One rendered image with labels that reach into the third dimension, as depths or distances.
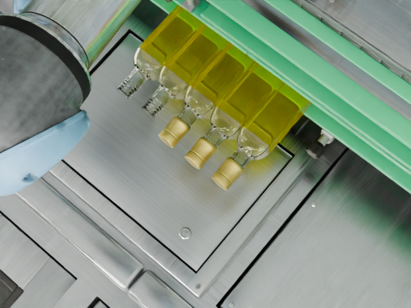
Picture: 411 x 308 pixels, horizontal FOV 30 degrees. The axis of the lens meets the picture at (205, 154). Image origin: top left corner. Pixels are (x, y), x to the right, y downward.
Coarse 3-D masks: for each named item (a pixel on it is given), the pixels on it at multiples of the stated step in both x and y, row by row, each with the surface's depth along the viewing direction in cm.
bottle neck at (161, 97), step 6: (156, 90) 131; (162, 90) 130; (150, 96) 131; (156, 96) 130; (162, 96) 130; (168, 96) 130; (150, 102) 130; (156, 102) 130; (162, 102) 130; (144, 108) 130; (150, 108) 129; (156, 108) 130; (150, 114) 131; (156, 114) 130
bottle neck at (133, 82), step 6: (132, 72) 132; (138, 72) 132; (126, 78) 132; (132, 78) 131; (138, 78) 132; (144, 78) 132; (120, 84) 132; (126, 84) 131; (132, 84) 131; (138, 84) 132; (120, 90) 133; (126, 90) 131; (132, 90) 132; (126, 96) 133
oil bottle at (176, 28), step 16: (176, 16) 133; (192, 16) 133; (160, 32) 132; (176, 32) 132; (192, 32) 132; (144, 48) 132; (160, 48) 131; (176, 48) 131; (144, 64) 131; (160, 64) 131
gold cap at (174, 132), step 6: (174, 120) 128; (180, 120) 128; (168, 126) 128; (174, 126) 128; (180, 126) 128; (186, 126) 128; (162, 132) 128; (168, 132) 128; (174, 132) 128; (180, 132) 128; (186, 132) 129; (162, 138) 128; (168, 138) 127; (174, 138) 128; (180, 138) 129; (168, 144) 129; (174, 144) 128
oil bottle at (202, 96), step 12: (228, 48) 130; (216, 60) 130; (228, 60) 130; (240, 60) 129; (252, 60) 130; (204, 72) 129; (216, 72) 129; (228, 72) 129; (240, 72) 129; (192, 84) 129; (204, 84) 129; (216, 84) 128; (228, 84) 128; (192, 96) 128; (204, 96) 128; (216, 96) 128; (192, 108) 129; (204, 108) 128
